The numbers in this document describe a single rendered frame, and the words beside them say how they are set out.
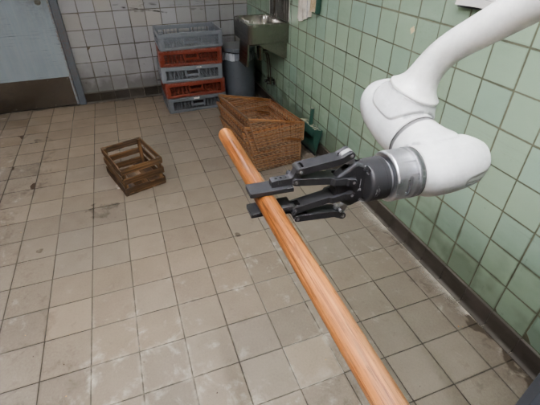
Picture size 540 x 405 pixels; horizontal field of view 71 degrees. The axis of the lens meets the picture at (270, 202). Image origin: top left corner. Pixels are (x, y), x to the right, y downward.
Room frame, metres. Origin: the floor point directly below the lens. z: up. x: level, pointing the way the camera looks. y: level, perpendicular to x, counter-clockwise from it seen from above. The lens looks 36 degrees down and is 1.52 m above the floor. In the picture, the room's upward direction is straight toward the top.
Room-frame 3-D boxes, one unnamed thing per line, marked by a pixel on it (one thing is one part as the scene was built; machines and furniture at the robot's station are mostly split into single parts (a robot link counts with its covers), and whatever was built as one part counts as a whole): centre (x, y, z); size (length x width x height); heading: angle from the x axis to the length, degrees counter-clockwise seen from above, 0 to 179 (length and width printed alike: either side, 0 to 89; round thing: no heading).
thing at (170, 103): (3.90, 0.80, 0.08); 0.60 x 0.40 x 0.16; 112
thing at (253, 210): (0.49, 0.00, 1.15); 0.07 x 0.03 x 0.01; 109
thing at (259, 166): (2.80, 0.09, 0.14); 0.56 x 0.49 x 0.28; 26
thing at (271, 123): (2.79, 0.08, 0.32); 0.56 x 0.49 x 0.28; 28
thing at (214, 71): (3.90, 0.81, 0.38); 0.60 x 0.40 x 0.16; 108
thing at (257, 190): (0.49, 0.00, 1.19); 0.07 x 0.03 x 0.01; 109
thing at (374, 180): (0.54, -0.15, 1.17); 0.09 x 0.07 x 0.08; 109
